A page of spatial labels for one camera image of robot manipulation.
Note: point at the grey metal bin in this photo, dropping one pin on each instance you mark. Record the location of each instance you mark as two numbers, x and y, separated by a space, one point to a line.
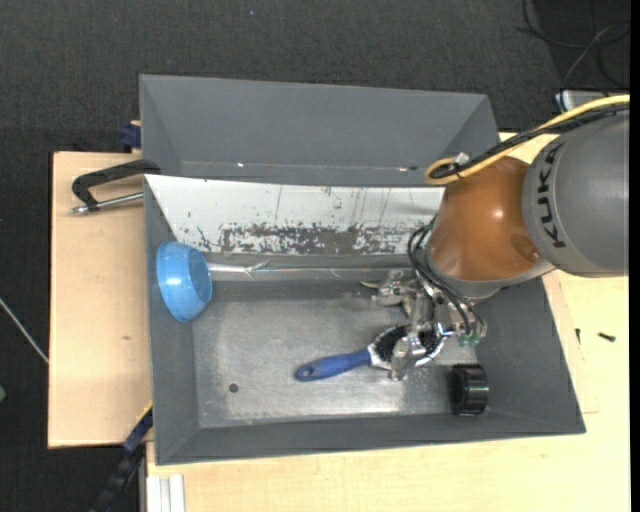
300 400

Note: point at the blue plastic bowl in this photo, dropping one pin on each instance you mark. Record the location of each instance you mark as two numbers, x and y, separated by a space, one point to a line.
180 280

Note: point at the brown cardboard board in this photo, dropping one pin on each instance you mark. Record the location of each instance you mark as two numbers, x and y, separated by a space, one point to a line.
95 300

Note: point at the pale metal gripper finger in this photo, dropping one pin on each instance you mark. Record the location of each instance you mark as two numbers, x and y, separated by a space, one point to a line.
416 346
400 364

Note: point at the small black screw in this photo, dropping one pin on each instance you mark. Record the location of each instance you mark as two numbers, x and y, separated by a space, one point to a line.
607 337

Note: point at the black ribbed round cap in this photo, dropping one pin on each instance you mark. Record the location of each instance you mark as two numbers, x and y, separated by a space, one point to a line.
469 391

